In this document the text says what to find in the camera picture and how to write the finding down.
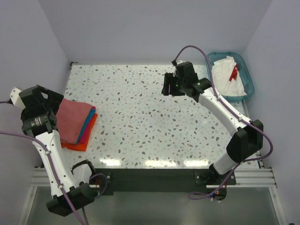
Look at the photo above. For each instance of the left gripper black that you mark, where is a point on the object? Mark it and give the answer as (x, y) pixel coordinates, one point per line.
(54, 98)

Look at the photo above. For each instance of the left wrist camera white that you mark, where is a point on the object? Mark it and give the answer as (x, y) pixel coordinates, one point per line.
(16, 99)

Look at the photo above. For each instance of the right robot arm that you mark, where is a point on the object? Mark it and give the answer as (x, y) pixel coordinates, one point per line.
(246, 135)

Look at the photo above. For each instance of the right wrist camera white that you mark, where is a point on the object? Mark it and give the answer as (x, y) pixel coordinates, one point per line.
(177, 62)

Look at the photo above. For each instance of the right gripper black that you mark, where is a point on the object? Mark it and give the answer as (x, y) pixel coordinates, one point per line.
(169, 79)

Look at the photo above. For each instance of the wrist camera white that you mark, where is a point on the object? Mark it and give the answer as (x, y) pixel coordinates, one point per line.
(16, 99)
(177, 62)

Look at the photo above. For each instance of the white t shirt in bin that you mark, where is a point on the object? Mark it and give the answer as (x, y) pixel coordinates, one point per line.
(227, 78)

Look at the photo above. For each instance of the salmon pink t shirt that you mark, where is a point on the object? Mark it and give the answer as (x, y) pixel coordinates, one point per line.
(71, 117)

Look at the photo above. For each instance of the folded orange t shirt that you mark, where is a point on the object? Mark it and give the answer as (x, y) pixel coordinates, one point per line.
(79, 147)

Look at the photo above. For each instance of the folded magenta t shirt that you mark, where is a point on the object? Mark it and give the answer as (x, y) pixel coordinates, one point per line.
(85, 131)

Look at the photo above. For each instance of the folded teal t shirt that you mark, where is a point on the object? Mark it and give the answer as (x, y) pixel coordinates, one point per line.
(83, 113)

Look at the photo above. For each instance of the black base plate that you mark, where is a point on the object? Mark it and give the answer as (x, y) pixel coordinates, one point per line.
(162, 180)

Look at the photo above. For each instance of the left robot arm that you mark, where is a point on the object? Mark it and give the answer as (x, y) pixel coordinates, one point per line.
(70, 187)

